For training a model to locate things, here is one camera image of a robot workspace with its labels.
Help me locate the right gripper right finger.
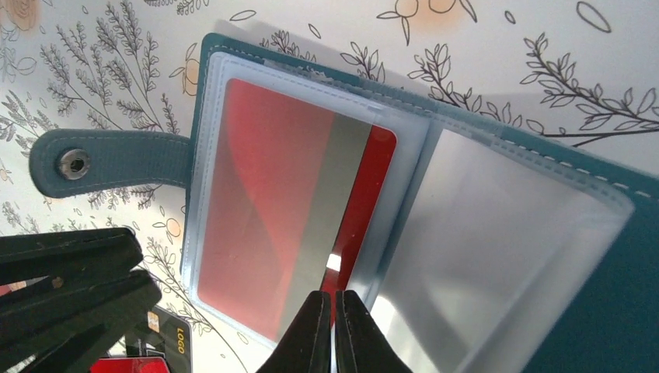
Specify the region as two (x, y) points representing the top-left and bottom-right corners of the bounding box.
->
(335, 290), (411, 373)

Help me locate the teal leather card holder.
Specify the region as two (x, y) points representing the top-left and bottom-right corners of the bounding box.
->
(30, 34), (658, 372)

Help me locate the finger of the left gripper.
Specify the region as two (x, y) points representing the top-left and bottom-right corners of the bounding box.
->
(1, 270), (162, 372)
(1, 228), (145, 288)

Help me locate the red black card centre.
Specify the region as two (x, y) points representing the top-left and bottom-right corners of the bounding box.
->
(89, 357), (170, 373)

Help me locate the small black card top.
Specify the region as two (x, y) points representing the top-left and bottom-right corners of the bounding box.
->
(124, 306), (193, 373)

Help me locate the floral table mat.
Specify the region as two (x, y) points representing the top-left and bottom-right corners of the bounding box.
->
(1, 1), (658, 372)

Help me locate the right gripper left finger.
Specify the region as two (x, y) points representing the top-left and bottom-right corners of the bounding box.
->
(257, 291), (332, 373)

